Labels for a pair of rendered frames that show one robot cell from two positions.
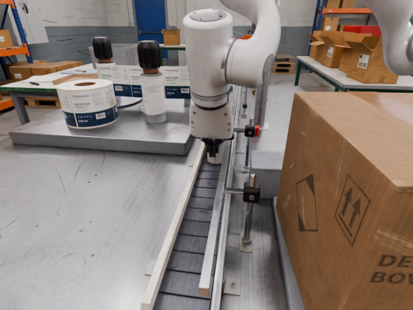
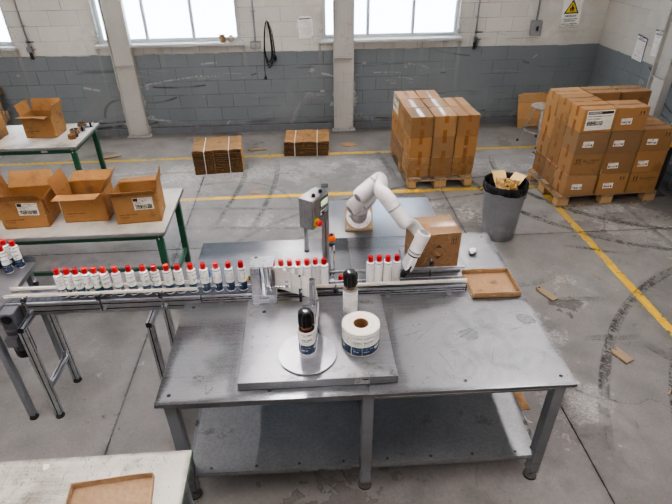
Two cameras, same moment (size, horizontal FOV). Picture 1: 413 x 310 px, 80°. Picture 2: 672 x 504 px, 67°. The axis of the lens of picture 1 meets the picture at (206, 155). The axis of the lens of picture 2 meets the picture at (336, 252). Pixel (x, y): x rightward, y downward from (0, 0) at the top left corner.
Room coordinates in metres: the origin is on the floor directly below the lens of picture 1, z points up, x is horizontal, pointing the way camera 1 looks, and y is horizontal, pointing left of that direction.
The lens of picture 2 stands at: (1.49, 2.46, 2.79)
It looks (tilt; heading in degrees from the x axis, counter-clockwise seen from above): 33 degrees down; 259
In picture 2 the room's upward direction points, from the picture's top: 1 degrees counter-clockwise
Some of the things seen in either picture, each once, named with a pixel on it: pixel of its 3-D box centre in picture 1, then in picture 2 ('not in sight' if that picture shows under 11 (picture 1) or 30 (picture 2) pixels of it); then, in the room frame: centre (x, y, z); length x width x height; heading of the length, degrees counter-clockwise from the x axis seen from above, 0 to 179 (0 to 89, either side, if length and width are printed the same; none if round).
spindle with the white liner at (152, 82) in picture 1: (152, 83); (350, 292); (0.96, 0.21, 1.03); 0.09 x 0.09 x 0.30
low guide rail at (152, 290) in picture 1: (206, 138); (381, 283); (0.72, 0.00, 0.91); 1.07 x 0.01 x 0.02; 172
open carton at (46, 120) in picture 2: not in sight; (41, 119); (3.61, -3.73, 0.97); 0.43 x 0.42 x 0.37; 79
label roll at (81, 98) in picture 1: (89, 102); (360, 333); (0.97, 0.47, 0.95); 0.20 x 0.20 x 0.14
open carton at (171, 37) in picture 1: (171, 37); not in sight; (6.80, 0.87, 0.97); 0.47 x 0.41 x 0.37; 169
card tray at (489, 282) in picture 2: not in sight; (490, 282); (0.01, 0.07, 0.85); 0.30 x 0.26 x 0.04; 172
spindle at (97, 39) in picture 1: (106, 69); (306, 332); (1.26, 0.49, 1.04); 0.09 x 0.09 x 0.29
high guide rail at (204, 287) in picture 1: (230, 125); (379, 270); (0.71, -0.07, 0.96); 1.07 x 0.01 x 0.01; 172
